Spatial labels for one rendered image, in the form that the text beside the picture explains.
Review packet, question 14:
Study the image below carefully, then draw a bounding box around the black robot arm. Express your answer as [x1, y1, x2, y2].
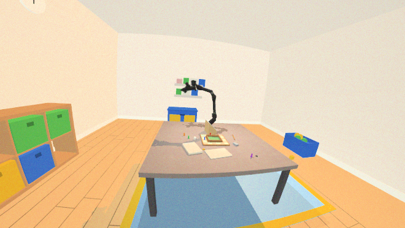
[185, 80, 217, 124]

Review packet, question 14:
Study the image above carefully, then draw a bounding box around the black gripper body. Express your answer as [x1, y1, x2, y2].
[183, 86, 191, 93]

